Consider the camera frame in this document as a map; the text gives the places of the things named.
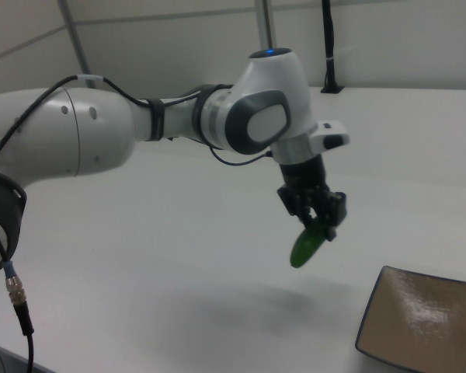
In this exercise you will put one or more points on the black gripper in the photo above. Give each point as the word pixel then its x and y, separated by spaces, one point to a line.
pixel 304 176

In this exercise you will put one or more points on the grey metal frame post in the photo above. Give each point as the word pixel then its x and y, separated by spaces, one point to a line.
pixel 77 42
pixel 265 23

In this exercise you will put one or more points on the brown square ceramic plate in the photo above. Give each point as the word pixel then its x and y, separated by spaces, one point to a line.
pixel 423 318

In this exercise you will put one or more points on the green cucumber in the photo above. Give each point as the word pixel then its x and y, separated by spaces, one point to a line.
pixel 304 248

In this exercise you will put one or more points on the black pole with base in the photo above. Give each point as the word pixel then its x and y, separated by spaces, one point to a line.
pixel 329 42

